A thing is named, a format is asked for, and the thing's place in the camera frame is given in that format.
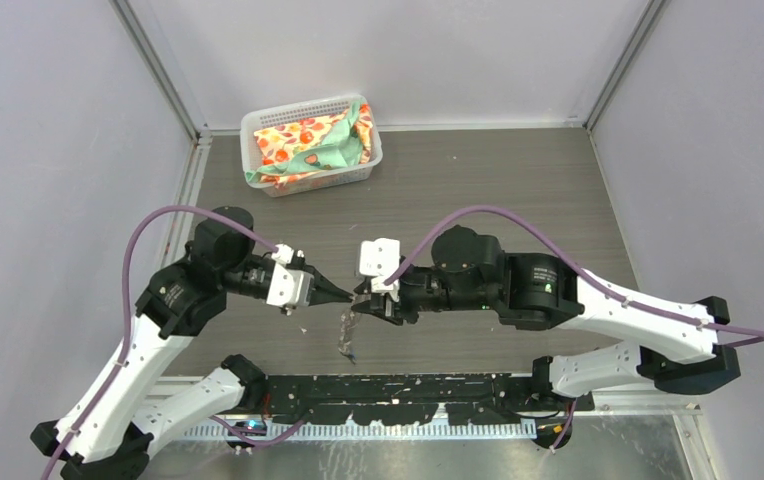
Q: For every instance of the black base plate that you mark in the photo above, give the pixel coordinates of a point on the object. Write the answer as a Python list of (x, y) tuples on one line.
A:
[(467, 399)]

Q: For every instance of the white cable duct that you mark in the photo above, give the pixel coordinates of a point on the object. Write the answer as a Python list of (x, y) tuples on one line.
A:
[(438, 429)]

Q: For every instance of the white plastic basket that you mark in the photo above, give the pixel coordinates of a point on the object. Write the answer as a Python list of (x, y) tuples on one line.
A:
[(251, 158)]

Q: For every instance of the metal key organizer plate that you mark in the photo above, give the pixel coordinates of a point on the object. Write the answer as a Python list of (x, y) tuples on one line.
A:
[(349, 322)]

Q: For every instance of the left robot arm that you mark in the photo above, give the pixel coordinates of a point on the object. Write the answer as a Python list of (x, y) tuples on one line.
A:
[(111, 433)]

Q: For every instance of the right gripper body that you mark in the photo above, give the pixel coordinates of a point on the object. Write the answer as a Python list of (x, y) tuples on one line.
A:
[(413, 295)]

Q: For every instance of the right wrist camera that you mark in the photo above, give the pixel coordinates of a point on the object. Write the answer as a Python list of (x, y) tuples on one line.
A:
[(378, 260)]

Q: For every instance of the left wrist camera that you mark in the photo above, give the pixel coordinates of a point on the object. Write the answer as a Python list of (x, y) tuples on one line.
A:
[(281, 282)]

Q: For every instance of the floral cloth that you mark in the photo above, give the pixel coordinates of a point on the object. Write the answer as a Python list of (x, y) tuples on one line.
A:
[(293, 151)]

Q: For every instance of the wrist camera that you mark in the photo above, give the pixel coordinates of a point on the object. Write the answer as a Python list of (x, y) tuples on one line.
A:
[(281, 282), (378, 260)]

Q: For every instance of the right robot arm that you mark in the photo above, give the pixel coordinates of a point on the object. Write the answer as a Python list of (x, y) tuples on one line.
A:
[(673, 346)]

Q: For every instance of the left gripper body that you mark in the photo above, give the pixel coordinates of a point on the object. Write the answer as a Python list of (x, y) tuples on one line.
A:
[(305, 267)]

